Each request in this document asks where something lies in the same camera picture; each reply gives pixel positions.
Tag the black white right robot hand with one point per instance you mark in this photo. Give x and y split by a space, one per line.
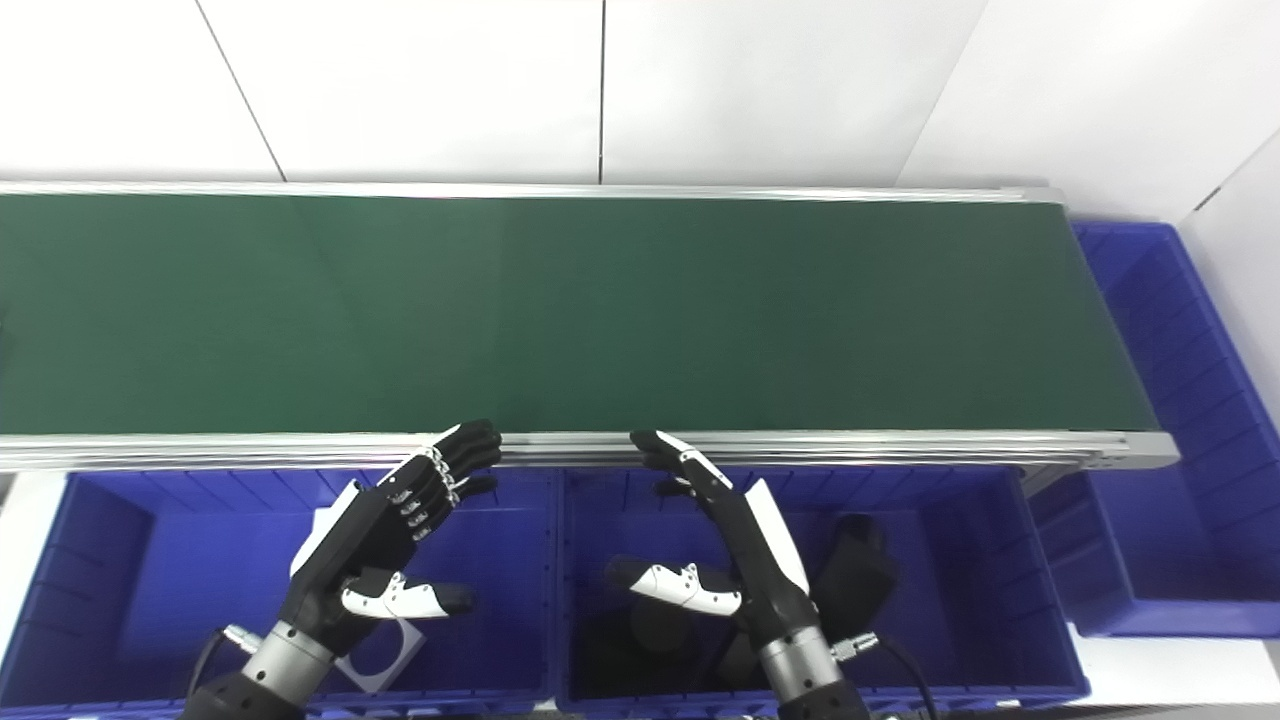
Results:
755 570

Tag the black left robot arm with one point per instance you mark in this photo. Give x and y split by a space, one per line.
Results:
280 660

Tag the blue plastic bin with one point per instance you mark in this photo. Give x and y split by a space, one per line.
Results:
960 600
180 580
1180 520

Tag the large black part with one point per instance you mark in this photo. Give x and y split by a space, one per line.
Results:
850 580

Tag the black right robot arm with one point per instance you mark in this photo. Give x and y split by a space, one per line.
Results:
800 670

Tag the green conveyor belt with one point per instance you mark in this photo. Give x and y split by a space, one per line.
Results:
900 447
600 310

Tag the white square part round hole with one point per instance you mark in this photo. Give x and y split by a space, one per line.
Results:
385 672

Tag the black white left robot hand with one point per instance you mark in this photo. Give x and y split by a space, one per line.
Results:
370 530

